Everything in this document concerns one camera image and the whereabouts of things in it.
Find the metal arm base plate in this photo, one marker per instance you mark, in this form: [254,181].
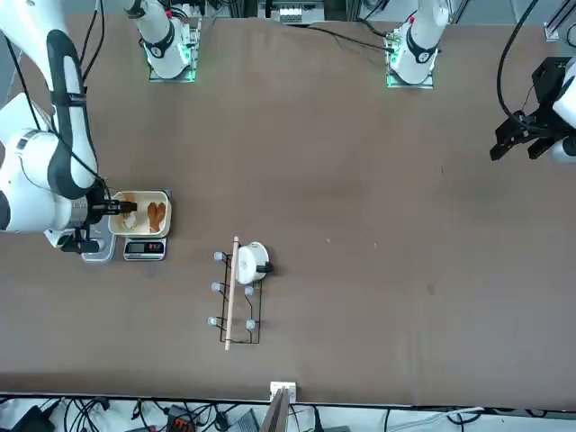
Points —
[427,84]
[157,79]

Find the white smiley mug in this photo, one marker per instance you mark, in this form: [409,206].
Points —
[247,263]

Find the brown chicken drumstick toy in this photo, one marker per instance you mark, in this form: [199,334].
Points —
[156,216]

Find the aluminium camera post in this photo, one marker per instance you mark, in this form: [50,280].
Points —
[276,414]

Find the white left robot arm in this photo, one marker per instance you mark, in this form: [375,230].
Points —
[418,49]

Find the clear plastic container lid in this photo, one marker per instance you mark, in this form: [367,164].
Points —
[107,253]

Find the beige garlic bulb toy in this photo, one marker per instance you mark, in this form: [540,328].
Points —
[130,222]

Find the black digital kitchen scale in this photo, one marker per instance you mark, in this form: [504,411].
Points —
[144,247]

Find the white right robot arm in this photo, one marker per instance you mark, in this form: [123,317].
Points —
[27,198]

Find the white post bracket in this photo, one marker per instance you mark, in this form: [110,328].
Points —
[283,387]

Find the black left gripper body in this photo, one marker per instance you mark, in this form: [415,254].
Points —
[542,96]

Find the red and black plug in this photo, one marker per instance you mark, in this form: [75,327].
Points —
[180,418]

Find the cream plastic weighing tray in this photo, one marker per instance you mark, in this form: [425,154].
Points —
[141,198]

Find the tan bread toy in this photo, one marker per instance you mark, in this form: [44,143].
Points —
[129,197]

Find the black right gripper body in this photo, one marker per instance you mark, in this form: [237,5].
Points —
[100,195]

